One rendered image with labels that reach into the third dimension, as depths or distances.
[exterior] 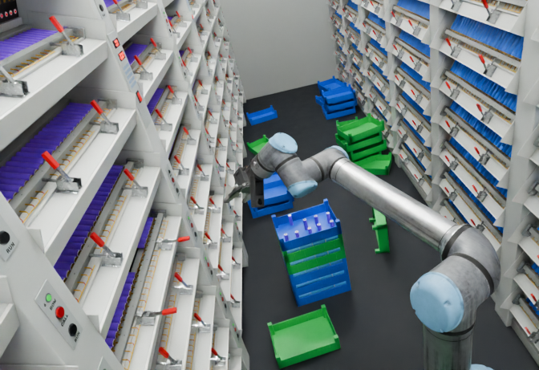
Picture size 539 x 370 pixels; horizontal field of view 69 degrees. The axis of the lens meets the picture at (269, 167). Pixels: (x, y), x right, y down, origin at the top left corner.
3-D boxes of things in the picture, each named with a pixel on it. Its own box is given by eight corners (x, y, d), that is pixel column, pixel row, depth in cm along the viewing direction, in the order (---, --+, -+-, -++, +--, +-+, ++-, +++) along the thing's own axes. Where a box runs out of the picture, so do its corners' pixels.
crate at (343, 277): (337, 254, 223) (334, 243, 219) (350, 279, 205) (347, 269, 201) (286, 270, 221) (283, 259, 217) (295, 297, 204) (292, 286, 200)
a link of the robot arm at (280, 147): (286, 155, 125) (270, 131, 127) (265, 176, 132) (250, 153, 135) (304, 150, 131) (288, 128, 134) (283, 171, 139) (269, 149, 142)
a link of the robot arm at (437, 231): (530, 247, 88) (331, 136, 137) (496, 275, 84) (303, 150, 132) (518, 280, 95) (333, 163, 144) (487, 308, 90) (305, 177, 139)
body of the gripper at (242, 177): (248, 176, 153) (264, 158, 145) (254, 195, 149) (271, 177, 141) (231, 176, 148) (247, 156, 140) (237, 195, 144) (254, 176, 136)
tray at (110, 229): (160, 179, 126) (160, 140, 119) (102, 349, 74) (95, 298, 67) (95, 173, 124) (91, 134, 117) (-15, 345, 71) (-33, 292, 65)
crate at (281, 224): (329, 210, 207) (326, 197, 203) (342, 233, 189) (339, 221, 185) (274, 226, 205) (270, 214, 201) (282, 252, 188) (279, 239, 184)
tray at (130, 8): (157, 14, 166) (156, -22, 159) (117, 49, 114) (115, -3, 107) (107, 8, 164) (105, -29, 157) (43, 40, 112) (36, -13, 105)
